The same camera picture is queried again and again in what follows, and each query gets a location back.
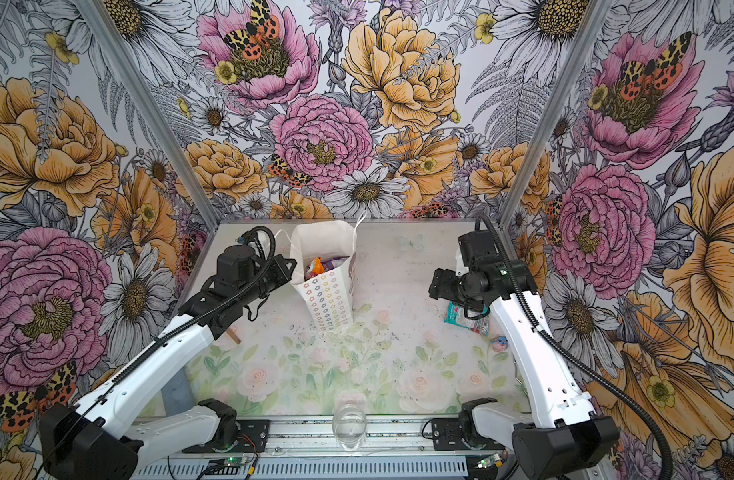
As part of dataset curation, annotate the teal snack packet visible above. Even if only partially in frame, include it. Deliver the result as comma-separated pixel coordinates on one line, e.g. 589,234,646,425
444,302,490,337

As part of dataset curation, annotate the red Fox's candy packet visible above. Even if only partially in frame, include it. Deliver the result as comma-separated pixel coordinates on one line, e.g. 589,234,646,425
305,257,327,280

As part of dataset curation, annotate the white paper bag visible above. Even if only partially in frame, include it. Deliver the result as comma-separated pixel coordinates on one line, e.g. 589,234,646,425
290,215,366,332

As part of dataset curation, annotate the purple snack packet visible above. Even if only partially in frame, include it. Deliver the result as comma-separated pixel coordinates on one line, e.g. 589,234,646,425
322,256,349,271

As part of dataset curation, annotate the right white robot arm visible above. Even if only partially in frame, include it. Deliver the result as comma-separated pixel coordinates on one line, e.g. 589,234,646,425
429,230,620,479

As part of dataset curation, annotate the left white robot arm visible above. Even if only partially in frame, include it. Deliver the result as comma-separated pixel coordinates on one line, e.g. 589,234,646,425
39,244,297,479

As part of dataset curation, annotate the wooden block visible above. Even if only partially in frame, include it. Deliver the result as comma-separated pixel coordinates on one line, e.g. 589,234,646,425
221,327,241,348

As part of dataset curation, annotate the small blue pink toy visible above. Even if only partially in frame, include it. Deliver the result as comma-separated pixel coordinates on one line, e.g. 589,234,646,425
490,336,509,353

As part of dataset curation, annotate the clear plastic cup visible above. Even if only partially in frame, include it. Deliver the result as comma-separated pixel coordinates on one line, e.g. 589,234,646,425
332,403,368,451

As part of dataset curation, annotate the left black cable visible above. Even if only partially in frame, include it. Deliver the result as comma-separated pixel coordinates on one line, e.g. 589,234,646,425
108,225,278,385

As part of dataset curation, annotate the right black corrugated cable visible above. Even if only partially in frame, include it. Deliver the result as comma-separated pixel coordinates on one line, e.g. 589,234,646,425
474,213,674,480

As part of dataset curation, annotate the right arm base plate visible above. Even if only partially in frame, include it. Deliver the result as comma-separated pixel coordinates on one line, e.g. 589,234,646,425
423,417,505,451

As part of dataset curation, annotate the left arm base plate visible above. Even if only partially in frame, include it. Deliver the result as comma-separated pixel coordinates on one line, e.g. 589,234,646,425
183,419,271,454

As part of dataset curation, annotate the aluminium front rail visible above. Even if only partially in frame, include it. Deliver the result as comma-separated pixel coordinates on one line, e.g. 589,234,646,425
87,413,602,461

